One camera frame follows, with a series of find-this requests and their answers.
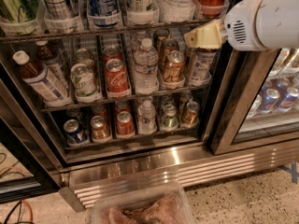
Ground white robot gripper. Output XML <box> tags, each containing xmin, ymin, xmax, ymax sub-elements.
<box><xmin>184</xmin><ymin>0</ymin><xmax>264</xmax><ymax>51</ymax></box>

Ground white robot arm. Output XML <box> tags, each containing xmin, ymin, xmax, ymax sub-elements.
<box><xmin>184</xmin><ymin>0</ymin><xmax>299</xmax><ymax>51</ymax></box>

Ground gold brown can middle shelf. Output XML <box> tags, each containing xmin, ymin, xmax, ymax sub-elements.
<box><xmin>163</xmin><ymin>50</ymin><xmax>185</xmax><ymax>83</ymax></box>

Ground clear water bottle middle shelf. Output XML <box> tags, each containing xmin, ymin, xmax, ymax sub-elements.
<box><xmin>134</xmin><ymin>38</ymin><xmax>158</xmax><ymax>94</ymax></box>

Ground fridge glass door right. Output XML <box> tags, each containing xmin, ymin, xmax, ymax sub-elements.
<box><xmin>211</xmin><ymin>49</ymin><xmax>299</xmax><ymax>155</ymax></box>

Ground gold can bottom shelf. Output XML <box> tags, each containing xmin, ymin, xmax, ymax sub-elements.
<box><xmin>181</xmin><ymin>101</ymin><xmax>200</xmax><ymax>125</ymax></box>

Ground blue pepsi can right fridge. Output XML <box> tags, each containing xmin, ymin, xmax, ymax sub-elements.
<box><xmin>259</xmin><ymin>89</ymin><xmax>280</xmax><ymax>114</ymax></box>

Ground green silver can bottom shelf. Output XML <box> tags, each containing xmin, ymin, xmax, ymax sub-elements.
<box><xmin>161</xmin><ymin>105</ymin><xmax>178</xmax><ymax>131</ymax></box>

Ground red coke can middle shelf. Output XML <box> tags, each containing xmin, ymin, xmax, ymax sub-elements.
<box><xmin>105</xmin><ymin>59</ymin><xmax>128</xmax><ymax>92</ymax></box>

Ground small water bottle bottom shelf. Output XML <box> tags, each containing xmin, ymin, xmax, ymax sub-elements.
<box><xmin>137</xmin><ymin>100</ymin><xmax>157</xmax><ymax>134</ymax></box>

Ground blue white can top shelf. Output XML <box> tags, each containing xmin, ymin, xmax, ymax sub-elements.
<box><xmin>89</xmin><ymin>0</ymin><xmax>118</xmax><ymax>17</ymax></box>

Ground red can bottom shelf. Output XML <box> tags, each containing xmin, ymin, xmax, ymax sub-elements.
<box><xmin>117</xmin><ymin>111</ymin><xmax>135</xmax><ymax>135</ymax></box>

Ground green white soda can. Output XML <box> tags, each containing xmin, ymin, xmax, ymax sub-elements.
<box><xmin>71</xmin><ymin>63</ymin><xmax>97</xmax><ymax>97</ymax></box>

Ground orange can bottom shelf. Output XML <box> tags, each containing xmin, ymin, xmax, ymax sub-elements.
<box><xmin>91</xmin><ymin>116</ymin><xmax>110</xmax><ymax>140</ymax></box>

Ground plaid can top shelf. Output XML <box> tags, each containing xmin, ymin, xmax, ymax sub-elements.
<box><xmin>44</xmin><ymin>0</ymin><xmax>78</xmax><ymax>20</ymax></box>

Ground blue pepsi can bottom shelf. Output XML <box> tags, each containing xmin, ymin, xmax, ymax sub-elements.
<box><xmin>64</xmin><ymin>119</ymin><xmax>88</xmax><ymax>147</ymax></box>

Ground stainless steel fridge grille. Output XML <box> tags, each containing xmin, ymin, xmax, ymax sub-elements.
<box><xmin>59</xmin><ymin>138</ymin><xmax>299</xmax><ymax>212</ymax></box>

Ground brown tea bottle right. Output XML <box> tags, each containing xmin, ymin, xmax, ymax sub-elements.
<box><xmin>187</xmin><ymin>49</ymin><xmax>217</xmax><ymax>86</ymax></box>

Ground brown tea bottle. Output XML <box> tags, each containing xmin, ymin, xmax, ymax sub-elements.
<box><xmin>13</xmin><ymin>50</ymin><xmax>68</xmax><ymax>102</ymax></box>
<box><xmin>187</xmin><ymin>49</ymin><xmax>217</xmax><ymax>86</ymax></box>

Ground clear plastic bin with items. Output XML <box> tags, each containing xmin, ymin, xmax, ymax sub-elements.
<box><xmin>92</xmin><ymin>182</ymin><xmax>195</xmax><ymax>224</ymax></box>

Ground brown tea bottle left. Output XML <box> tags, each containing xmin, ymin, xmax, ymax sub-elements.
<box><xmin>13</xmin><ymin>50</ymin><xmax>68</xmax><ymax>102</ymax></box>

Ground orange black cables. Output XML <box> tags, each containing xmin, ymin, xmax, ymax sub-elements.
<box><xmin>2</xmin><ymin>199</ymin><xmax>35</xmax><ymax>224</ymax></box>

